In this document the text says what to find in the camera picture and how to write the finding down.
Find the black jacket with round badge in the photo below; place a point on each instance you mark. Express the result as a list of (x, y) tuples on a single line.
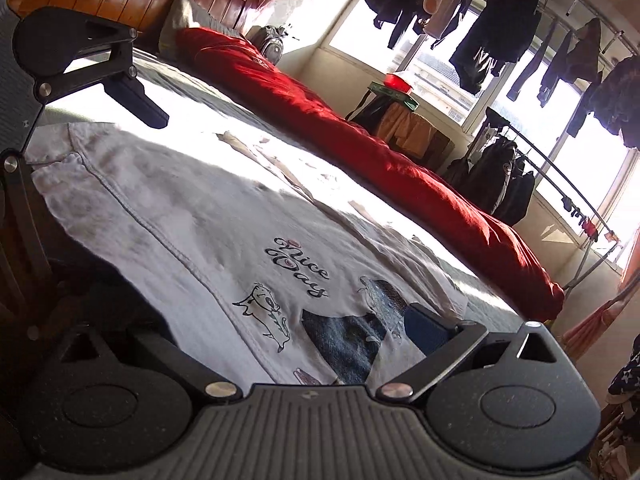
[(492, 175)]

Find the metal clothes drying rack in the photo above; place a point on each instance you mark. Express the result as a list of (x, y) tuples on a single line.
[(580, 270)]

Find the red plastic basin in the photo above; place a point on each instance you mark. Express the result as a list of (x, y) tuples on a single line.
[(397, 84)]

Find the green-edged small table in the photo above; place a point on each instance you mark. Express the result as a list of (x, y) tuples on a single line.
[(395, 99)]

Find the orange cloth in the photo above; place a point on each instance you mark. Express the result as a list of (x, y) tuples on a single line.
[(405, 132)]

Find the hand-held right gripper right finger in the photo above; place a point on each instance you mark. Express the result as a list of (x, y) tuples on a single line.
[(425, 330)]

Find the dark star-printed garment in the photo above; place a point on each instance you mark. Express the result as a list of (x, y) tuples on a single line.
[(625, 375)]

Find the white printed t-shirt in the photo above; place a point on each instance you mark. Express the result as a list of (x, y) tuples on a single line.
[(200, 220)]

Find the wooden chair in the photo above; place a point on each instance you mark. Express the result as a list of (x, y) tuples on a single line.
[(617, 440)]

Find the red duvet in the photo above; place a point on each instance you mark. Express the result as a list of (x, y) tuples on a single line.
[(375, 170)]

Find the grey pillow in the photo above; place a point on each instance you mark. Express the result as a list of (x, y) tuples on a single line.
[(185, 20)]

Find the grey backpack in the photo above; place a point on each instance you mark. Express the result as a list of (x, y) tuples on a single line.
[(267, 45)]

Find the row of small hanging socks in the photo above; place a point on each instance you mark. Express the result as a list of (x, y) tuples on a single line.
[(585, 220)]

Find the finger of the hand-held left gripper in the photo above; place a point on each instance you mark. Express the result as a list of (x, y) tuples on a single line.
[(142, 107), (22, 210)]

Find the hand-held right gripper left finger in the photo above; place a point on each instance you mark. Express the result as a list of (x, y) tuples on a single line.
[(170, 362)]

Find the row of dark hanging clothes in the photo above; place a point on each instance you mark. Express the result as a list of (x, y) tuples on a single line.
[(500, 25)]

